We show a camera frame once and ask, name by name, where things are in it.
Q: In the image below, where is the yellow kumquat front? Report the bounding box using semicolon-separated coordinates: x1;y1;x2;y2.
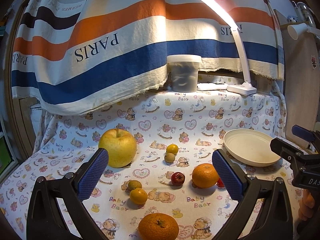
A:
130;188;148;205

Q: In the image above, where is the brown-green round fruit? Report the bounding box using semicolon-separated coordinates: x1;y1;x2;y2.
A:
164;153;175;163
128;180;142;191

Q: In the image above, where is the clear plastic lidded jar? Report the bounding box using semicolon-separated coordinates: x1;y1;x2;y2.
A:
167;54;202;93

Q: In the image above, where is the right hand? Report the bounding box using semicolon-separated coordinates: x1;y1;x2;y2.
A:
298;189;315;221

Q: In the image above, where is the white desk lamp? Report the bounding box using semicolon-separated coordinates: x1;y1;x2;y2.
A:
186;0;258;97

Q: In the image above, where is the clear bottle on shelf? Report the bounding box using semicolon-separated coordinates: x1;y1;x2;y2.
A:
295;2;316;28

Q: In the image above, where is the yellow kumquat centre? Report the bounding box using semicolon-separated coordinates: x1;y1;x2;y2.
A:
166;144;179;155

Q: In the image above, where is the striped Paris blanket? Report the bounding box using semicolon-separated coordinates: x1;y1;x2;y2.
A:
11;0;286;116

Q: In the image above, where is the red cherry tomato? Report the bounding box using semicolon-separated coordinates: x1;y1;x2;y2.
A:
217;178;225;189

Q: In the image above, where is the white remote control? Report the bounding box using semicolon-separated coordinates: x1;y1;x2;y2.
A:
197;83;228;91

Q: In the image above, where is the yellow apple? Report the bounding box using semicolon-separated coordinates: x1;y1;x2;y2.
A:
98;128;137;168

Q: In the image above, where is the small dark red apple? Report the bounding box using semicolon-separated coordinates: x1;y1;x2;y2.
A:
171;172;185;186

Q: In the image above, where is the baby bear print cloth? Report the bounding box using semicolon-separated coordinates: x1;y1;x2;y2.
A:
1;83;287;239

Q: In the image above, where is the yellow kumquat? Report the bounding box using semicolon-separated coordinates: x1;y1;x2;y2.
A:
166;144;179;155
130;188;148;205

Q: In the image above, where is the large front orange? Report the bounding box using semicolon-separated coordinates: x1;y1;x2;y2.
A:
138;213;180;240

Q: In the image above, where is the brown-green round fruit front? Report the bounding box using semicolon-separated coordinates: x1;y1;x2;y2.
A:
128;180;142;191

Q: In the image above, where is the white clip spotlight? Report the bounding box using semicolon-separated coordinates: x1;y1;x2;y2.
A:
287;23;320;40

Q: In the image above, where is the wooden board with sticker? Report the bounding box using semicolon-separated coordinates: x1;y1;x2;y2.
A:
274;10;319;148

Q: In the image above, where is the cream round plate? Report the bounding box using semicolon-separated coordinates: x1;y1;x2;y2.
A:
223;128;281;167

